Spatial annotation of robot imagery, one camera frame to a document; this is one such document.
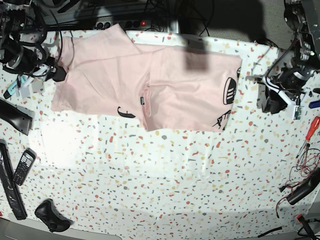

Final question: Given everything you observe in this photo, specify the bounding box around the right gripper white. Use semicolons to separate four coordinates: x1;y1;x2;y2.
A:
16;64;67;98

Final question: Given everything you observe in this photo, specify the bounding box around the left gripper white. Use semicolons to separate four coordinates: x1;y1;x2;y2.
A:
246;74;313;120

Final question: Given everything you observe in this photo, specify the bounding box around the pink T-shirt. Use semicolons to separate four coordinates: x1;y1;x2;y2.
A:
51;25;242;132

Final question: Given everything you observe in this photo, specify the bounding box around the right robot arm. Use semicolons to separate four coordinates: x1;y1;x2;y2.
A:
0;0;67;99

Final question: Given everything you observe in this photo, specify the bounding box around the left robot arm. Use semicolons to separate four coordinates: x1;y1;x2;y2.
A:
255;0;320;120

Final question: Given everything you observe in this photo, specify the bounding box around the turquoise highlighter marker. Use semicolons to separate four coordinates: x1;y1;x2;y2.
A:
3;75;26;100

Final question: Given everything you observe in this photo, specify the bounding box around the black hair dryer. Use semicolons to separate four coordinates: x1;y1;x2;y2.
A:
0;99;33;136

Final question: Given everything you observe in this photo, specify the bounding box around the black cylindrical device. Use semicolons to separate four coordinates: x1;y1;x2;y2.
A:
286;167;320;205

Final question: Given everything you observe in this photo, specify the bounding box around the long black bar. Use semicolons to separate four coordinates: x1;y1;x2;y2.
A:
0;140;27;221

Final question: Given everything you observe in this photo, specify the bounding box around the terrazzo pattern tablecloth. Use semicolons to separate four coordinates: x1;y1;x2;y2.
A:
0;31;320;240

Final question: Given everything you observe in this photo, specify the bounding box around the black tool red tip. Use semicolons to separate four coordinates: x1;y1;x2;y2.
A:
296;214;320;240

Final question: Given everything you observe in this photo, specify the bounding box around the black game controller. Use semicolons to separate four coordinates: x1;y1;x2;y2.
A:
34;199;72;233

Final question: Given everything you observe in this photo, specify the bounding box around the blue handled tool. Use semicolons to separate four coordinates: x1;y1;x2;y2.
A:
308;100;320;109

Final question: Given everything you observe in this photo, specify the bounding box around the red handled screwdriver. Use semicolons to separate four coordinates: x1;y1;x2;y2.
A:
296;116;320;158

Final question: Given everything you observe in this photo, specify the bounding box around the power strip with red switch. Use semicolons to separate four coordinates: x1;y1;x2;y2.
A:
93;20;152;30

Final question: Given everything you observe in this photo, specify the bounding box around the red black wire bundle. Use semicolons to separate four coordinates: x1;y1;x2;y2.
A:
275;144;320;218

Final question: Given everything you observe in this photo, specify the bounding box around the black cable on edge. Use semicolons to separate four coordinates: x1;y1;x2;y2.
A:
257;226;283;238

